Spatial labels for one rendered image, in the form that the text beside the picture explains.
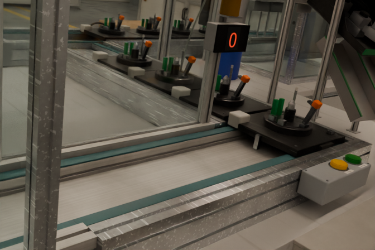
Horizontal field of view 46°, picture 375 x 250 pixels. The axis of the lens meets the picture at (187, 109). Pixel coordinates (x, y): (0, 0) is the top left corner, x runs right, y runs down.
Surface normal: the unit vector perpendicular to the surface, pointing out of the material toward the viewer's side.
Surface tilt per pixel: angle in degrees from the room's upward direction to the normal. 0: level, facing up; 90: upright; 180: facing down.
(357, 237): 0
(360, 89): 45
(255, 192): 90
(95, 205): 0
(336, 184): 90
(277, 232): 0
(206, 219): 90
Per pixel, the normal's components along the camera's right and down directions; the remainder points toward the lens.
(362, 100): 0.47, -0.43
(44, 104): 0.66, 0.32
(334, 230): 0.14, -0.94
